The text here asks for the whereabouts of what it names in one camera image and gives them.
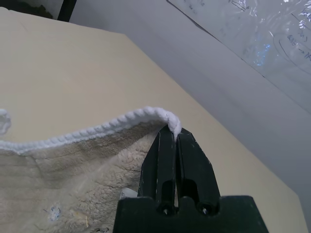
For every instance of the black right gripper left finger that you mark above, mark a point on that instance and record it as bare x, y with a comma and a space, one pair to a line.
160, 165

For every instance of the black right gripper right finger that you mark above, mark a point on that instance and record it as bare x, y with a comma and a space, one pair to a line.
194, 170

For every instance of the beige towel with white trim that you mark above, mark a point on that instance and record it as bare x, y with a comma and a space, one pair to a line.
60, 170

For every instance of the glossy wall whiteboard sheet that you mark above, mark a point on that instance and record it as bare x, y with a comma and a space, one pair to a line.
267, 36

